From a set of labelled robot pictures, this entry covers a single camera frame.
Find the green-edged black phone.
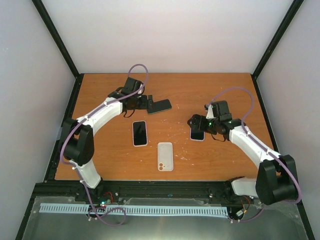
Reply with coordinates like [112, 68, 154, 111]
[147, 99, 172, 115]

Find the white-edged black phone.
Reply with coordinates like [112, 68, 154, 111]
[132, 121, 147, 146]

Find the red-edged black phone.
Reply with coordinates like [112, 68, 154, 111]
[190, 127, 205, 141]

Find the cream phone case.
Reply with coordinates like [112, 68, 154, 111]
[131, 120, 148, 148]
[157, 142, 174, 172]

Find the lavender phone case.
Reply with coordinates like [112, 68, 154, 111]
[189, 126, 206, 142]

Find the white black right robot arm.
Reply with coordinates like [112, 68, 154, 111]
[187, 100, 301, 205]

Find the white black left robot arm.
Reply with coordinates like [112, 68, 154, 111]
[59, 77, 148, 202]

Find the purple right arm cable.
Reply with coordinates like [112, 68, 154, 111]
[209, 86, 302, 223]

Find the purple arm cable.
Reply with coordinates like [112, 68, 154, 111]
[209, 86, 302, 223]
[59, 64, 150, 226]

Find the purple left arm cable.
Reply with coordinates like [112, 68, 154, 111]
[59, 64, 150, 226]

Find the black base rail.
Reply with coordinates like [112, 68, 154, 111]
[33, 179, 301, 208]

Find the light blue cable duct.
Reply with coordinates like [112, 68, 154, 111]
[38, 203, 228, 218]

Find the black left frame post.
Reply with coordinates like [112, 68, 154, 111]
[31, 0, 81, 78]

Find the black corner frame post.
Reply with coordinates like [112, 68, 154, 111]
[251, 0, 306, 78]

